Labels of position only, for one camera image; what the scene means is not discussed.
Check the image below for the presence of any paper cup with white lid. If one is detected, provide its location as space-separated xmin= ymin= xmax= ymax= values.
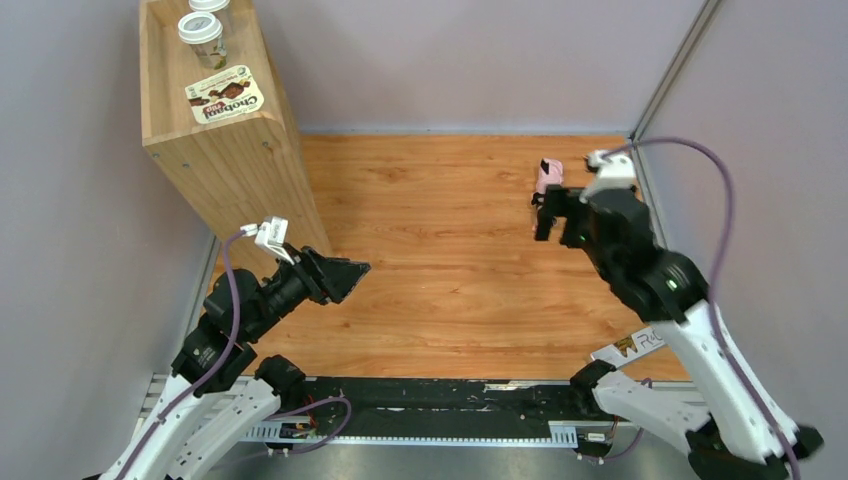
xmin=177 ymin=12 xmax=227 ymax=70

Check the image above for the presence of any white logo label plate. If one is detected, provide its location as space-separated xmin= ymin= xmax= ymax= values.
xmin=589 ymin=327 xmax=667 ymax=369

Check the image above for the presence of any white slotted cable duct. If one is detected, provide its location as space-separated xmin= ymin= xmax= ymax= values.
xmin=239 ymin=420 xmax=579 ymax=449

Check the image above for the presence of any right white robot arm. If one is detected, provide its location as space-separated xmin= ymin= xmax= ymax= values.
xmin=535 ymin=185 xmax=824 ymax=479

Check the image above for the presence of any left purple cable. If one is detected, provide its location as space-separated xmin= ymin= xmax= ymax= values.
xmin=112 ymin=228 xmax=352 ymax=480

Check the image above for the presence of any pink folding umbrella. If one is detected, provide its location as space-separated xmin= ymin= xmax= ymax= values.
xmin=531 ymin=158 xmax=564 ymax=207

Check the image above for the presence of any Chobani yogurt container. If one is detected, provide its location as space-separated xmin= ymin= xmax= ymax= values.
xmin=185 ymin=65 xmax=264 ymax=125

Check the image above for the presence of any wooden shelf box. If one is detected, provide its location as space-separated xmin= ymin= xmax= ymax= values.
xmin=139 ymin=1 xmax=332 ymax=256

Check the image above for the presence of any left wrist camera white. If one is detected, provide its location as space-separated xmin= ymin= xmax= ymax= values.
xmin=239 ymin=216 xmax=296 ymax=265

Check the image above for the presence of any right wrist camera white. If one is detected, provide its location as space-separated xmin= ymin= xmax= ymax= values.
xmin=579 ymin=150 xmax=637 ymax=204

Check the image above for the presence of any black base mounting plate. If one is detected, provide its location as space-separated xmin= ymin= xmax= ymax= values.
xmin=279 ymin=376 xmax=613 ymax=435

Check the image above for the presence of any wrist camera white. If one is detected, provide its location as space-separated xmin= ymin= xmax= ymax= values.
xmin=579 ymin=150 xmax=637 ymax=204
xmin=239 ymin=216 xmax=296 ymax=265

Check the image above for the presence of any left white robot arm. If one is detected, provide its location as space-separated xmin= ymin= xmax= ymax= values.
xmin=99 ymin=245 xmax=371 ymax=479

